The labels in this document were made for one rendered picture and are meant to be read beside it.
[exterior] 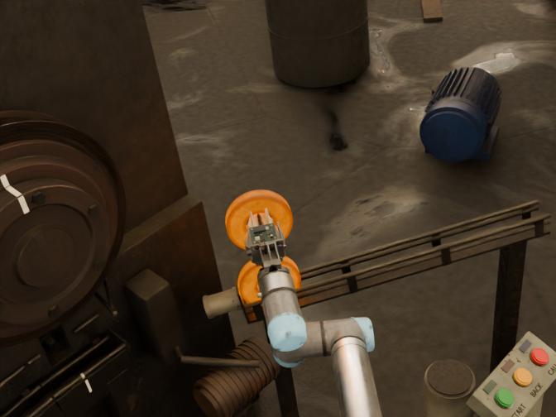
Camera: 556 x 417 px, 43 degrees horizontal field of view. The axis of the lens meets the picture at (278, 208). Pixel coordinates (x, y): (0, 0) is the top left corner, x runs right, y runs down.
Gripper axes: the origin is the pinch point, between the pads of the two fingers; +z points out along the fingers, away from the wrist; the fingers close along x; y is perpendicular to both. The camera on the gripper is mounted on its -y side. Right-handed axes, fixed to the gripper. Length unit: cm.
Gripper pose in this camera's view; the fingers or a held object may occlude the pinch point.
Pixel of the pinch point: (257, 214)
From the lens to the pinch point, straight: 165.0
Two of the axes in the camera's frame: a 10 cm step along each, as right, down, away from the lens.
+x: -9.8, 2.0, -0.8
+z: -2.0, -7.6, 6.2
